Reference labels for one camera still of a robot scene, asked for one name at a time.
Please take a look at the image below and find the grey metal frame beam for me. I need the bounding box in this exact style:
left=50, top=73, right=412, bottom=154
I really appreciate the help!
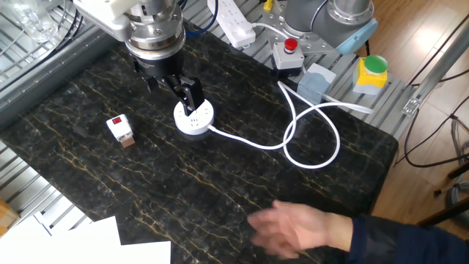
left=0, top=25, right=122, bottom=130

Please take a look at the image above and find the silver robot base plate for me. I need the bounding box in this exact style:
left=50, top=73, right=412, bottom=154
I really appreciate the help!
left=264, top=0, right=340, bottom=56

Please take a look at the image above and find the yellow box green button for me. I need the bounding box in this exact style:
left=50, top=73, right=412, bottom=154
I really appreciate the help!
left=352, top=54, right=389, bottom=96

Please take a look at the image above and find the grey cable bundle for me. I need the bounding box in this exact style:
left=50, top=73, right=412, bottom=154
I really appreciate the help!
left=447, top=117, right=469, bottom=221

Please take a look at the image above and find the black floor cable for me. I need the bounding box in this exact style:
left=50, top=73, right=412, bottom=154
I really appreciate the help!
left=406, top=14, right=469, bottom=87
left=394, top=97, right=469, bottom=169

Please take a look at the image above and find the metal wire rack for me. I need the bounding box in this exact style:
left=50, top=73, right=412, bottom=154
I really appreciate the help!
left=0, top=0, right=91, bottom=84

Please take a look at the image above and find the person's bare hand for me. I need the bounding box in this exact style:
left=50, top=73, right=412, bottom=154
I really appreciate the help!
left=247, top=199, right=355, bottom=260

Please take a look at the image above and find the black marble pattern board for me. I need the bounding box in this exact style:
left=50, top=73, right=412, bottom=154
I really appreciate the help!
left=0, top=21, right=399, bottom=264

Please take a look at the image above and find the clear glass jar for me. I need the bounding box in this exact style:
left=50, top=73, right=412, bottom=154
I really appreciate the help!
left=0, top=0, right=60, bottom=43

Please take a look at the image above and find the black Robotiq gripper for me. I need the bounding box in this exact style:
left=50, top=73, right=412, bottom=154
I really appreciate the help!
left=126, top=45, right=207, bottom=117

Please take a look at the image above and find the aluminium profile beam with bracket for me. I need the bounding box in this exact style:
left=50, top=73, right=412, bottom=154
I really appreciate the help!
left=401, top=21, right=469, bottom=117

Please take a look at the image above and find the grey box red button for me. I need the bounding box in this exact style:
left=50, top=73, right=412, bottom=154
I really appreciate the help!
left=270, top=37, right=306, bottom=78

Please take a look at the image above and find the white paper sheet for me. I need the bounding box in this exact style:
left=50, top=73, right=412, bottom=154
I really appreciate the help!
left=0, top=240, right=172, bottom=264
left=47, top=216, right=122, bottom=247
left=0, top=211, right=53, bottom=246

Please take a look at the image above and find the small wooden cube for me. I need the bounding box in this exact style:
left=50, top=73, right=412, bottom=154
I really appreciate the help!
left=119, top=134, right=137, bottom=149

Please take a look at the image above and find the white power strip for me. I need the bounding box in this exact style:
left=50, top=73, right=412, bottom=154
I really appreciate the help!
left=207, top=0, right=256, bottom=49

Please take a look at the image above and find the grey blue plastic box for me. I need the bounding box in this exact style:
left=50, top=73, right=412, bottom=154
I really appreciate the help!
left=296, top=62, right=337, bottom=106

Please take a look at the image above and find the brown box corner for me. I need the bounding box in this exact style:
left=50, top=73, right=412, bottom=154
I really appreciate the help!
left=0, top=199, right=20, bottom=236

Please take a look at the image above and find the dark furniture leg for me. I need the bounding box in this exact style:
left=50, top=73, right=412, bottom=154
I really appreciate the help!
left=417, top=197, right=469, bottom=227

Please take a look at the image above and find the thin white power strip cable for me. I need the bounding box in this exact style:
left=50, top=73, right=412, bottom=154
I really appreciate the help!
left=251, top=22, right=291, bottom=40

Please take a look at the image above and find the black cable bundle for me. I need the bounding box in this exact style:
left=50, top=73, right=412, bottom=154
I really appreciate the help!
left=54, top=0, right=87, bottom=56

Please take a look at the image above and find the blue cable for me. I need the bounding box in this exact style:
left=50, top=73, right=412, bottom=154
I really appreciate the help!
left=185, top=0, right=220, bottom=37

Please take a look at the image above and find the white socket cable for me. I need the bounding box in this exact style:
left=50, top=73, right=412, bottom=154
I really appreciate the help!
left=207, top=80, right=375, bottom=170

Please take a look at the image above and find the round white socket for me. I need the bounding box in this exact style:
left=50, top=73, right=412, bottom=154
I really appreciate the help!
left=173, top=98, right=216, bottom=136

